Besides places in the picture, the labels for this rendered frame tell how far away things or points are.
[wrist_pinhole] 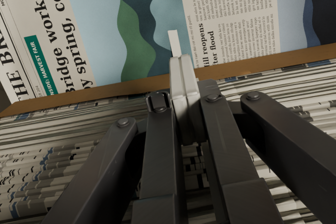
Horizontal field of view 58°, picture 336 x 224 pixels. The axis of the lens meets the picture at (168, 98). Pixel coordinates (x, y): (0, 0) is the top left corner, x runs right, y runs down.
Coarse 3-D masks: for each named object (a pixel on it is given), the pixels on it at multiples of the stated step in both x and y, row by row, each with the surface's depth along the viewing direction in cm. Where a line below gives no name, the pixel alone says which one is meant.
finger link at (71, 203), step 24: (120, 120) 14; (120, 144) 13; (96, 168) 12; (120, 168) 12; (72, 192) 11; (96, 192) 11; (120, 192) 12; (48, 216) 10; (72, 216) 9; (96, 216) 10; (120, 216) 12
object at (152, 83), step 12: (108, 84) 31; (120, 84) 30; (132, 84) 29; (144, 84) 29; (156, 84) 28; (48, 96) 31; (60, 96) 30; (72, 96) 29; (84, 96) 29; (96, 96) 28; (108, 96) 27; (12, 108) 30; (24, 108) 29; (36, 108) 28
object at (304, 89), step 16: (304, 64) 27; (320, 64) 26; (240, 80) 25; (256, 80) 24; (272, 80) 23; (288, 80) 23; (304, 80) 23; (320, 80) 22; (272, 96) 21; (288, 96) 21; (304, 96) 20; (320, 96) 20; (304, 112) 19; (320, 112) 19; (320, 128) 17; (288, 192) 14; (304, 208) 13
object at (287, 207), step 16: (224, 80) 27; (192, 144) 19; (192, 160) 17; (256, 160) 16; (192, 176) 16; (272, 176) 15; (192, 192) 15; (208, 192) 15; (272, 192) 14; (192, 208) 14; (208, 208) 14; (288, 208) 13
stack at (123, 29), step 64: (0, 0) 29; (64, 0) 29; (128, 0) 29; (192, 0) 29; (256, 0) 29; (320, 0) 29; (0, 64) 31; (64, 64) 31; (128, 64) 31; (192, 64) 31
